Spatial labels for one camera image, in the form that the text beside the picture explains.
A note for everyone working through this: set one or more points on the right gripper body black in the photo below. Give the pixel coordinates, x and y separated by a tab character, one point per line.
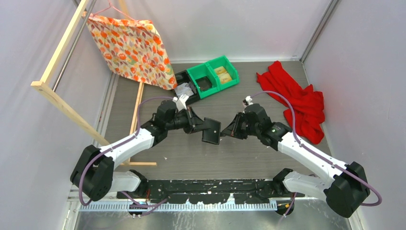
253	129

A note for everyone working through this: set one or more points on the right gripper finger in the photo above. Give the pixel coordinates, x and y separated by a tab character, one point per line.
235	132
239	120

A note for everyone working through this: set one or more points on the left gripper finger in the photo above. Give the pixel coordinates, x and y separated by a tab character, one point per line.
199	127
195	119

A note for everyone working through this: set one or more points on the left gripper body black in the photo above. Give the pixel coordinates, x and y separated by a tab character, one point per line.
179	121

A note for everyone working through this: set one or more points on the black leather card holder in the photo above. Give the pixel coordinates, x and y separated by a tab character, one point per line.
211	131

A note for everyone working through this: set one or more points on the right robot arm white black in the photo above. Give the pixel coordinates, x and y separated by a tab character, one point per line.
332	182

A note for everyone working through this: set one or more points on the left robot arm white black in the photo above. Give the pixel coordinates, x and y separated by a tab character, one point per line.
95	173

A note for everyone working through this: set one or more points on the white cards in tray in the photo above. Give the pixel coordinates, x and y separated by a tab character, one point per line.
184	88

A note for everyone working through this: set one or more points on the dark item in bin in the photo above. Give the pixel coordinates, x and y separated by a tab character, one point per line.
204	83

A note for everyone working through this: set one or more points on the black tray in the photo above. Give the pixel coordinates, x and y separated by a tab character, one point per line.
182	77

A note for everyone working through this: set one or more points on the green bin with dark item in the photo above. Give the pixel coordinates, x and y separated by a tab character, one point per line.
200	71

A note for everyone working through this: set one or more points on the red cloth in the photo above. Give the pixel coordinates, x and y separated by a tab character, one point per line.
308	104

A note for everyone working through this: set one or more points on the green bin with yellow packets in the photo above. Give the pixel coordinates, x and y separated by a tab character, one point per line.
224	61

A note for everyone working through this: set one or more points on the yellow packets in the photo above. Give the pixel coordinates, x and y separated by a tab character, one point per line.
222	74

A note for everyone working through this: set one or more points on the floral fabric bag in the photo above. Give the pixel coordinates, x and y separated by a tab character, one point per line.
133	49

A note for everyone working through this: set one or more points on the pink hanger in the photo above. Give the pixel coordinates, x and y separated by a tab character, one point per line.
117	9

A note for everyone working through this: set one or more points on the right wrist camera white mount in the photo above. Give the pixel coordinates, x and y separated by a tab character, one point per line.
247	101

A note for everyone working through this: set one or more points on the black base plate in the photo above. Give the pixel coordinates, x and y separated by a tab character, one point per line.
216	191

